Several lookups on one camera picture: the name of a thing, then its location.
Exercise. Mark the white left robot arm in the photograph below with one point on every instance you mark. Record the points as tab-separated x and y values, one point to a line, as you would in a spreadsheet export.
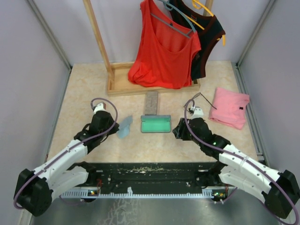
36	189

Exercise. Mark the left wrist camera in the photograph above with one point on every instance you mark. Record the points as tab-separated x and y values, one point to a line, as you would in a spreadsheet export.
99	107

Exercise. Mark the grey clothes hanger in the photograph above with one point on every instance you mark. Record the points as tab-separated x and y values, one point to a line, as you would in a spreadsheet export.
175	21

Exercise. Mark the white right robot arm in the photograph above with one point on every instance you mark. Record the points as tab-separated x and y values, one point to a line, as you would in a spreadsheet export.
278	191

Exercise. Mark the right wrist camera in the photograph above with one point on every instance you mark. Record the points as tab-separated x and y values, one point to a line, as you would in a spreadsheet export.
196	112

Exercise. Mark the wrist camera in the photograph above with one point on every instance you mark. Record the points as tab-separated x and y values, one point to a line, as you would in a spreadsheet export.
99	107
196	112

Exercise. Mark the black maroon-trimmed tank top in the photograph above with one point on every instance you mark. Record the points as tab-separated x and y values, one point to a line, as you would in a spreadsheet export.
209	31

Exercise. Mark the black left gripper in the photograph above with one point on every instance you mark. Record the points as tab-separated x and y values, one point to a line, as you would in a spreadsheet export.
115	130

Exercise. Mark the red tank top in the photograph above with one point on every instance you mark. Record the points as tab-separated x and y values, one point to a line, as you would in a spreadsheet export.
166	51

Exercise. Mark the light blue cleaning cloth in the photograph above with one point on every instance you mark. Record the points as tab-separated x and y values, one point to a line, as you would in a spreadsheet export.
124	128

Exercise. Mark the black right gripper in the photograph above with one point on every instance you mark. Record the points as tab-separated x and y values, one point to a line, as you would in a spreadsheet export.
180	131

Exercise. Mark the grey glasses case green lining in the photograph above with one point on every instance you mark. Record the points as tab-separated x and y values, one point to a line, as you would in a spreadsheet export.
151	103

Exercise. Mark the wooden clothes rack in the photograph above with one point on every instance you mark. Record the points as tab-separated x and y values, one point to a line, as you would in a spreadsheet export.
117	73

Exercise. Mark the folded pink t-shirt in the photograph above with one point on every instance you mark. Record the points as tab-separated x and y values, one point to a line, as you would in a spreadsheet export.
229	108

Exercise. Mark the blue-grey glasses case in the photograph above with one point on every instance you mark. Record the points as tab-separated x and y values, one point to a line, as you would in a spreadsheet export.
156	124

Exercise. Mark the thin metal frame sunglasses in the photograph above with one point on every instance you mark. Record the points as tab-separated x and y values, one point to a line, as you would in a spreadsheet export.
192	100

